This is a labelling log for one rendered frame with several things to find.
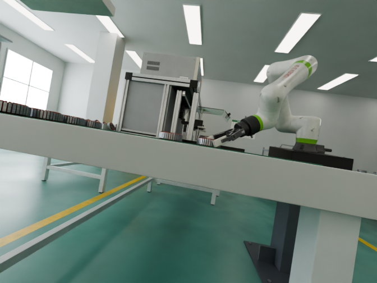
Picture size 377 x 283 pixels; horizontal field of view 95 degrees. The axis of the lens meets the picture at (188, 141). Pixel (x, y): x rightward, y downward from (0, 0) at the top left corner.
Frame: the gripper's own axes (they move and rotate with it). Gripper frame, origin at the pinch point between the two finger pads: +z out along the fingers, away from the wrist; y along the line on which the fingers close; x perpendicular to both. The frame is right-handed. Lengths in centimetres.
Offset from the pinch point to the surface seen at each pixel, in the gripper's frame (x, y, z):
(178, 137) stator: 7.1, 1.7, 12.6
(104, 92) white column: 145, 420, 63
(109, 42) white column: 264, 425, 6
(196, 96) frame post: 24.3, 21.4, -10.0
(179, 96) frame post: 27.3, 24.5, -1.1
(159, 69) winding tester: 51, 43, 0
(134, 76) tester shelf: 48, 35, 18
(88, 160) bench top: 14, -49, 37
